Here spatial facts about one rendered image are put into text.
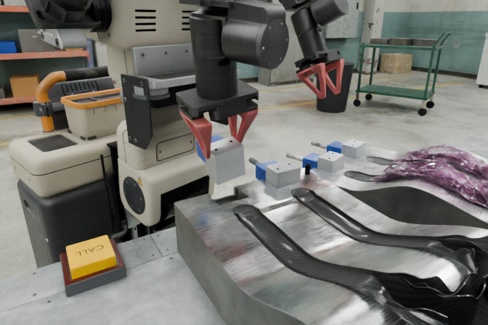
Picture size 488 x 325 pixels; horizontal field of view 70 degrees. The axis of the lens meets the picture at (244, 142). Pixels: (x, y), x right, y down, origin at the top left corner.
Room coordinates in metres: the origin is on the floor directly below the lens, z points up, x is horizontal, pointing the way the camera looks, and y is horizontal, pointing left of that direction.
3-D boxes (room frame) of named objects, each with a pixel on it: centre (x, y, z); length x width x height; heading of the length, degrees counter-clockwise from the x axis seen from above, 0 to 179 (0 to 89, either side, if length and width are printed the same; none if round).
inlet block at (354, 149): (0.80, -0.22, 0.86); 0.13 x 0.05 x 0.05; 48
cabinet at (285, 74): (6.63, -0.82, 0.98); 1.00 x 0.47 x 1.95; 118
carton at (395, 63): (8.09, -3.47, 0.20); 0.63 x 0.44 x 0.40; 118
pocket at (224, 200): (0.50, 0.03, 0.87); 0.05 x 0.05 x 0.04; 31
